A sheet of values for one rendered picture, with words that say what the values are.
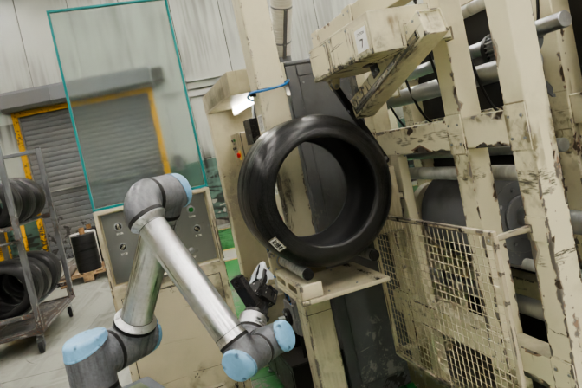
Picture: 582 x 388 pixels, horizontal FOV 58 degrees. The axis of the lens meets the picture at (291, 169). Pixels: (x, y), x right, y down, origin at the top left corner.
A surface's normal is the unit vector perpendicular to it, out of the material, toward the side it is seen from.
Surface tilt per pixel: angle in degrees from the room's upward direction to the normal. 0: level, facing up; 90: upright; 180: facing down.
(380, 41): 90
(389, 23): 90
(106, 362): 88
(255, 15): 90
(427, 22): 72
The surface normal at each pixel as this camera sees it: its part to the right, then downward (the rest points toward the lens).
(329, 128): 0.29, -0.19
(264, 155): -0.43, -0.36
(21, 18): 0.12, 0.03
